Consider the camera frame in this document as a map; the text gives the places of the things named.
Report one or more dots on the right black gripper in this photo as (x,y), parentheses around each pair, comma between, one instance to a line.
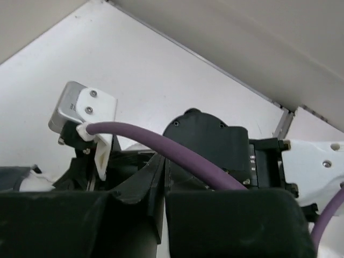
(254,163)

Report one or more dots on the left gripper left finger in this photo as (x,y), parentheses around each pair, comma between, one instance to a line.
(135,185)

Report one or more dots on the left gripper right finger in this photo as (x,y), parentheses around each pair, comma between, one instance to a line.
(176,179)

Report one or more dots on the white pillow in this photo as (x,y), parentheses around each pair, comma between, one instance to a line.
(37,181)

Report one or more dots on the dark grey checked pillowcase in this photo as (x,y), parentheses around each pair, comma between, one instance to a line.
(16,178)

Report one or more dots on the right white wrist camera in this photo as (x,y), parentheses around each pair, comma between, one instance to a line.
(79,104)

